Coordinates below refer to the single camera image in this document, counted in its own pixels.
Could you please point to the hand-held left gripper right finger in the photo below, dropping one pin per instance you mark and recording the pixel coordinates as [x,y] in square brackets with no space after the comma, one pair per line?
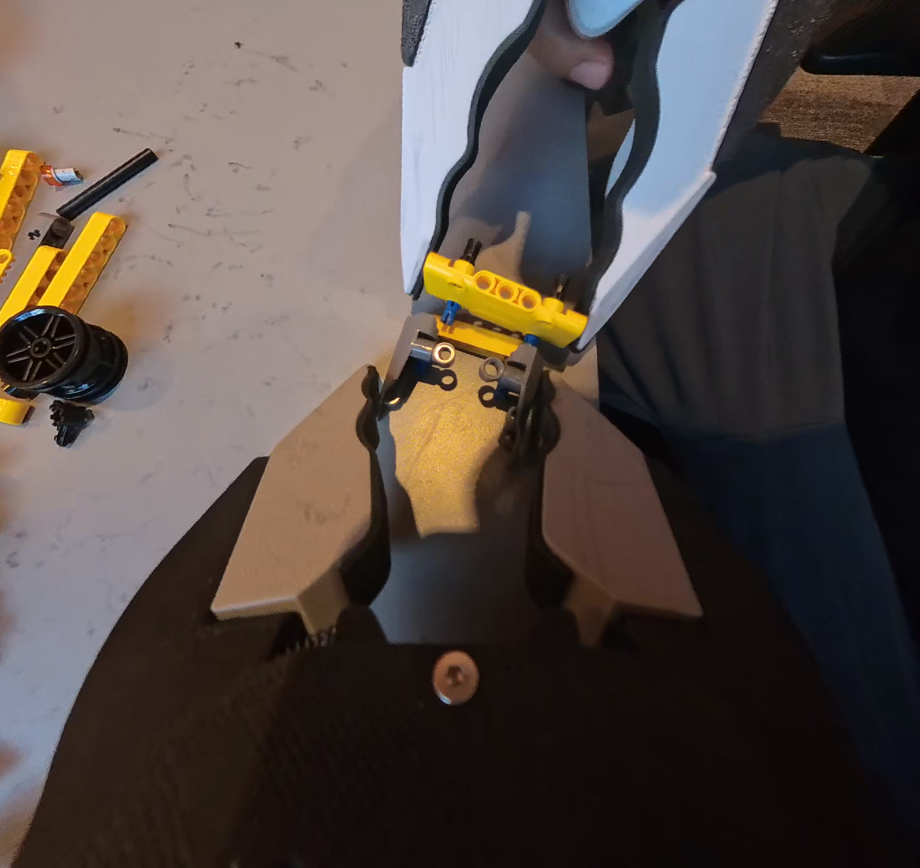
[611,523]

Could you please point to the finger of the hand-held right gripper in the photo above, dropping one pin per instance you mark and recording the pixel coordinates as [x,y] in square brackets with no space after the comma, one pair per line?
[453,92]
[711,77]

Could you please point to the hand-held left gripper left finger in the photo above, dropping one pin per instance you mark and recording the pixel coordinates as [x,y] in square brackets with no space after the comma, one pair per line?
[302,516]

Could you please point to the yellow brick panel with pins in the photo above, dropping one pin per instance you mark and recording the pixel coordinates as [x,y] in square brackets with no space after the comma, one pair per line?
[445,275]

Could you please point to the grey brick bucket assembly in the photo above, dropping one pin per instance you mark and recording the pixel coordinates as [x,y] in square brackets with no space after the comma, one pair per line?
[406,350]

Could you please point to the person's right hand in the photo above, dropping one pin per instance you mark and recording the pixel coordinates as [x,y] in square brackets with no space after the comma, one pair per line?
[575,63]

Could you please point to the black office chair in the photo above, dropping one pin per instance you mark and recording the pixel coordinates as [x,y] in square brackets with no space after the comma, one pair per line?
[877,20]

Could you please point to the small black connector piece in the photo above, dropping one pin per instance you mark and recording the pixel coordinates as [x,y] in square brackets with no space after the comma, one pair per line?
[70,422]

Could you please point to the black spoked wheel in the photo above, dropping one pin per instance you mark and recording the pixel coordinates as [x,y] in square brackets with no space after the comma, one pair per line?
[43,343]

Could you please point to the pile of loose brick pieces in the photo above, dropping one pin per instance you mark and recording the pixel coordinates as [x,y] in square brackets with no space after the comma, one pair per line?
[79,257]

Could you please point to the black axle rod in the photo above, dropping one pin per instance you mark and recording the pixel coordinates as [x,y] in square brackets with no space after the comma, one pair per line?
[108,182]

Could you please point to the small orange white piece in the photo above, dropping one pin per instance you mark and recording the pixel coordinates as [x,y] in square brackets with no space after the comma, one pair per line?
[63,175]

